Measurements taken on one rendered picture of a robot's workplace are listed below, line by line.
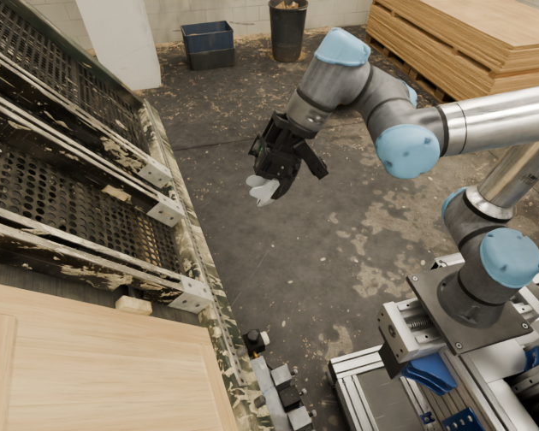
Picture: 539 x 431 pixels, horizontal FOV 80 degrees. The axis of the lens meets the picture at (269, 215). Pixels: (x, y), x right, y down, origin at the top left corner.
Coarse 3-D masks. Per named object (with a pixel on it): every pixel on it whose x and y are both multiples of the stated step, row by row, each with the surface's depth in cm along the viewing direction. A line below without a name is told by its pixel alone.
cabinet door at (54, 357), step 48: (0, 288) 54; (0, 336) 49; (48, 336) 56; (96, 336) 63; (144, 336) 73; (192, 336) 87; (0, 384) 45; (48, 384) 51; (96, 384) 57; (144, 384) 65; (192, 384) 76
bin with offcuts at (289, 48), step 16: (272, 0) 411; (288, 0) 420; (304, 0) 411; (272, 16) 401; (288, 16) 392; (304, 16) 402; (272, 32) 418; (288, 32) 407; (272, 48) 436; (288, 48) 422
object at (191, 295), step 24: (0, 216) 57; (0, 240) 56; (24, 240) 57; (48, 240) 62; (72, 240) 67; (24, 264) 61; (48, 264) 63; (72, 264) 66; (96, 264) 68; (120, 264) 74; (144, 264) 81; (144, 288) 80; (168, 288) 84; (192, 288) 93; (192, 312) 97
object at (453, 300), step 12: (456, 276) 81; (444, 288) 84; (456, 288) 80; (444, 300) 83; (456, 300) 80; (468, 300) 77; (480, 300) 75; (456, 312) 80; (468, 312) 79; (480, 312) 77; (492, 312) 76; (468, 324) 80; (480, 324) 78; (492, 324) 79
